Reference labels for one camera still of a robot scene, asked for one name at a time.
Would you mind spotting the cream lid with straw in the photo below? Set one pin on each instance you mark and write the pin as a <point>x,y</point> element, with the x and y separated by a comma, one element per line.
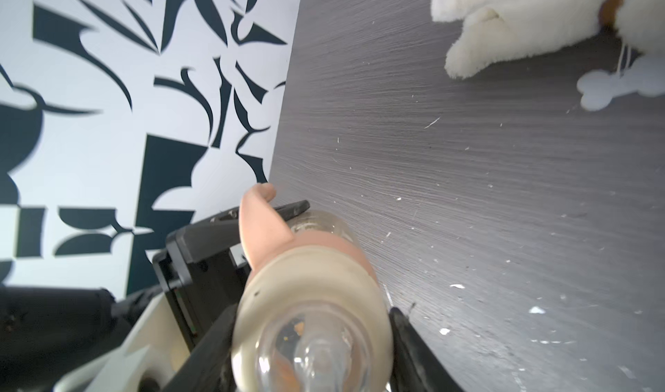
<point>313,319</point>

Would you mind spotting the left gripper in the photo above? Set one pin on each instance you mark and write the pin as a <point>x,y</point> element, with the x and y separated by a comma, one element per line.
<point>197,271</point>

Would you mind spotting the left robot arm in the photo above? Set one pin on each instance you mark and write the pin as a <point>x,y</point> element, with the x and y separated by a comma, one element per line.
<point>48,332</point>

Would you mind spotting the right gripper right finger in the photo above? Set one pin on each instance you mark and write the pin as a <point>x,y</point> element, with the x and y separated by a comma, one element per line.
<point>415,366</point>

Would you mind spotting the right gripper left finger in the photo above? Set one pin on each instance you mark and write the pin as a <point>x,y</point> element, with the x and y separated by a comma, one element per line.
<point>208,368</point>

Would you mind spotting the white plush dog toy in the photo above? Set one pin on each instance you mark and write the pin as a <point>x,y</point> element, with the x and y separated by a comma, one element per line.
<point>495,31</point>

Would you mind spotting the white bone tag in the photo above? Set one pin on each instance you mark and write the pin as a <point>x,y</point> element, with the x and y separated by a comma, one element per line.
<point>645,77</point>

